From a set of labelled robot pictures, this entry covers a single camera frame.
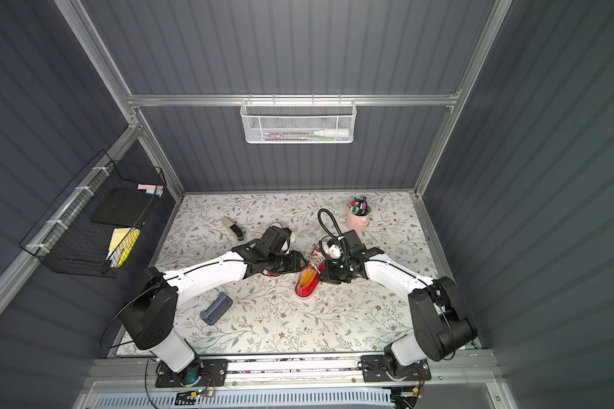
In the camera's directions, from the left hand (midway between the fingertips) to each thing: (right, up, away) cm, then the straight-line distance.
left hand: (304, 265), depth 84 cm
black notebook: (-55, +20, -7) cm, 59 cm away
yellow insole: (+1, -5, +7) cm, 8 cm away
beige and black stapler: (-30, +11, +18) cm, 37 cm away
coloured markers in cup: (+21, +20, +15) cm, 33 cm away
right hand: (+6, -4, +1) cm, 7 cm away
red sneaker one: (+4, 0, +5) cm, 7 cm away
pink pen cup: (+21, +14, +16) cm, 30 cm away
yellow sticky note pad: (-45, +10, -22) cm, 51 cm away
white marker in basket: (+10, +47, +8) cm, 49 cm away
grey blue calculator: (-29, -14, -2) cm, 32 cm away
